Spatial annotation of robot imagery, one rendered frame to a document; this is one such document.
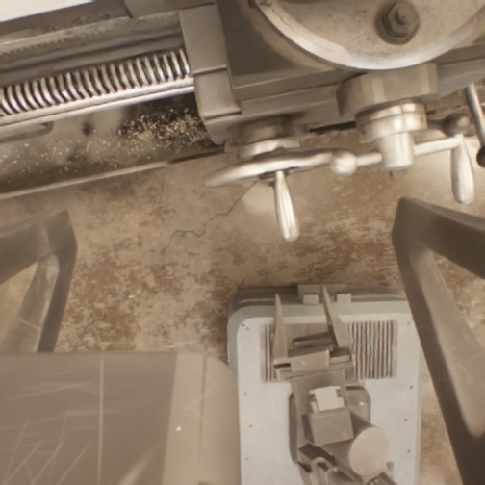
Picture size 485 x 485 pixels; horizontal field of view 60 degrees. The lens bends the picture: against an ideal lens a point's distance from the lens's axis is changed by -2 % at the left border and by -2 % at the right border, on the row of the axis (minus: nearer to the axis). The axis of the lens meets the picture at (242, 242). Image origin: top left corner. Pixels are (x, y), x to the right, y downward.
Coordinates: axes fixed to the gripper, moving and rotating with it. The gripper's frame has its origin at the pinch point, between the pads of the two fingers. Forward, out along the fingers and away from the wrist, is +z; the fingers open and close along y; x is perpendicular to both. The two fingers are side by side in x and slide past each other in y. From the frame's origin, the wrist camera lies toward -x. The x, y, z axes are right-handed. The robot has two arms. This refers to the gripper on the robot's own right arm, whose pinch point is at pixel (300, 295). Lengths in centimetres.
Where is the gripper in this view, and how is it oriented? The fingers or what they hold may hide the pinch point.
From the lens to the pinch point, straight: 55.7
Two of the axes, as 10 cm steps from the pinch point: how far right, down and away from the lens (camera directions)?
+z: -1.9, -9.8, -1.1
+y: -9.8, 1.9, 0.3
